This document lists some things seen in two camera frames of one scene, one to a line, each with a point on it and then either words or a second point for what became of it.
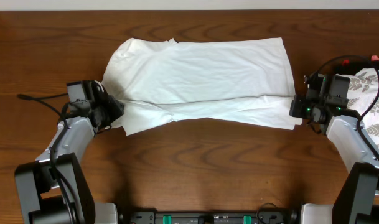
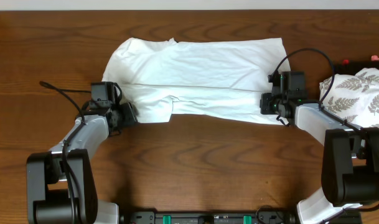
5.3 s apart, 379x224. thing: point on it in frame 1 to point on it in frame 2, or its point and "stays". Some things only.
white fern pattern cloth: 363,89 stays
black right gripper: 295,111 to 266,98
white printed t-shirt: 246,81 stays
